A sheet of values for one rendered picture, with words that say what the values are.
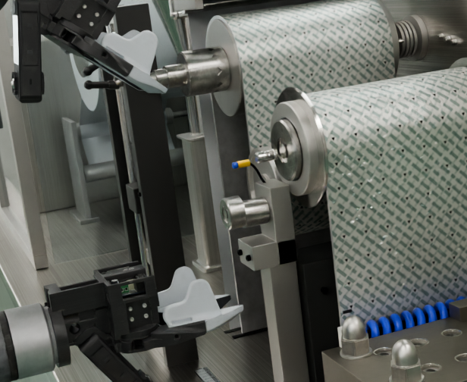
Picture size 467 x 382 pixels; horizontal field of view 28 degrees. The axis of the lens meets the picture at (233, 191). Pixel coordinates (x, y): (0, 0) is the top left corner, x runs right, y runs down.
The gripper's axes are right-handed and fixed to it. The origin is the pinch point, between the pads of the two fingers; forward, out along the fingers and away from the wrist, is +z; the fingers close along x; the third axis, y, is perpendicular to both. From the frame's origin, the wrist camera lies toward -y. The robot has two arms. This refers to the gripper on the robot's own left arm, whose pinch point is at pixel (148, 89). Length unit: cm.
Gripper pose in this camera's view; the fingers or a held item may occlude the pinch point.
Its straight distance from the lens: 110.9
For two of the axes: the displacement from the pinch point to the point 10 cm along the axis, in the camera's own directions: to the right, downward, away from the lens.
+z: 7.9, 4.8, 3.8
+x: -3.5, -1.6, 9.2
